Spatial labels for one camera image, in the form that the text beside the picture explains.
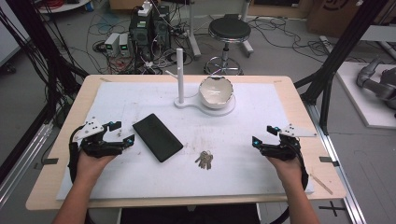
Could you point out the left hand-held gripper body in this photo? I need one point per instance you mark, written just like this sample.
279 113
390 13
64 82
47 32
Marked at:
93 147

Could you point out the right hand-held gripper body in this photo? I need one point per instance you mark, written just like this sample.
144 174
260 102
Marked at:
285 151

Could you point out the person's left hand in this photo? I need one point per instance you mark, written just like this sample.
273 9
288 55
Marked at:
90 168

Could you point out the person's right hand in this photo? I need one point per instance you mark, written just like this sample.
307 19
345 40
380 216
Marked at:
289 172

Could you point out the white table mat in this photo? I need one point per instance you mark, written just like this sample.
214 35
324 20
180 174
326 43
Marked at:
233 140

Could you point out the black smartphone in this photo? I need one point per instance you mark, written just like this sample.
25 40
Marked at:
157 137

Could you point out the dark tape piece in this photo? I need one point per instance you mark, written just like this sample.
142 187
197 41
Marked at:
328 160
50 161

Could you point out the thin wooden stick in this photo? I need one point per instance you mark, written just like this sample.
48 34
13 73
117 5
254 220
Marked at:
320 184

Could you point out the bunch of metal keys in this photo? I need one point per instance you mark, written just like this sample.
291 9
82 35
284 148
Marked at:
205 160

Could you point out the white eggshell-shaped bowl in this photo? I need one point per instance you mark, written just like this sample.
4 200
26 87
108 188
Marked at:
215 93

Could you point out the grey power supply box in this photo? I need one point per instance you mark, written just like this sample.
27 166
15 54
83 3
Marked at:
124 44
111 43

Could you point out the white metal stand leg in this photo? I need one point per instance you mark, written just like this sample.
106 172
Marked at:
193 37
247 46

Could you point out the white floor board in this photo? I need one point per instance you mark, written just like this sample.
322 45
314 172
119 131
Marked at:
358 102

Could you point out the black computer tower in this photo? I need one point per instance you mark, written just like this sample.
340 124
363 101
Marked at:
162 28
140 34

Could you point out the person's dark lap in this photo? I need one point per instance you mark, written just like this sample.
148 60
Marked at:
190 215

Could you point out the black round stool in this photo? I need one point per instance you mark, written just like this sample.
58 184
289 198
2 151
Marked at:
229 29

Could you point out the white power strip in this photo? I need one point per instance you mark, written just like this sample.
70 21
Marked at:
144 8

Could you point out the brown cardboard box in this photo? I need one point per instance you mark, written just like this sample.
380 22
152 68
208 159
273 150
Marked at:
330 14

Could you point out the aluminium rail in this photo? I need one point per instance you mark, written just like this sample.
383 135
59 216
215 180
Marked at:
339 174
21 158

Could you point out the white stand with post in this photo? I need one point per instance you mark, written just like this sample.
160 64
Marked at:
180 68

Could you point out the black metal frame post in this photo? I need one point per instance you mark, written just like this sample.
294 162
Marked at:
342 46
40 40

